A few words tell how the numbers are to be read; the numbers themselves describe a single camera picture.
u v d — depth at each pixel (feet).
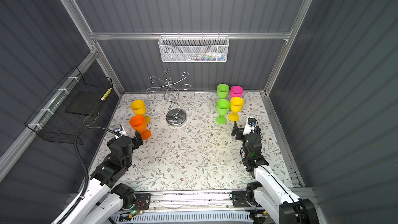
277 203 1.47
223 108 3.01
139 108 3.00
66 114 2.37
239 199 2.42
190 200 2.47
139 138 2.32
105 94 2.68
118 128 2.07
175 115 3.40
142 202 2.37
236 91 3.35
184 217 2.53
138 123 2.96
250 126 2.28
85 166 2.90
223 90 3.29
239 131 2.42
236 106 3.07
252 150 2.02
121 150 1.79
